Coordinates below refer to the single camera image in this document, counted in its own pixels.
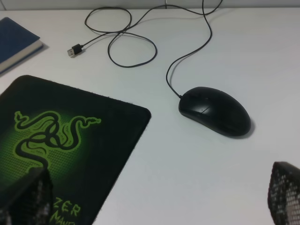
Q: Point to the dark blue notebook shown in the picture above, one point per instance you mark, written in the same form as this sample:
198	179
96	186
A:
16	44

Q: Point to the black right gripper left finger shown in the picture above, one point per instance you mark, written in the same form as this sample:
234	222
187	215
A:
29	201

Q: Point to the black computer mouse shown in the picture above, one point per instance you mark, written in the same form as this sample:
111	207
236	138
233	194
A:
216	110

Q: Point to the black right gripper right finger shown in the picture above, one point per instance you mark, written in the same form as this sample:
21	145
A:
284	194

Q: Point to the black green Razer mouse pad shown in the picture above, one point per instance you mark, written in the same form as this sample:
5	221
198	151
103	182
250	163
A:
83	139

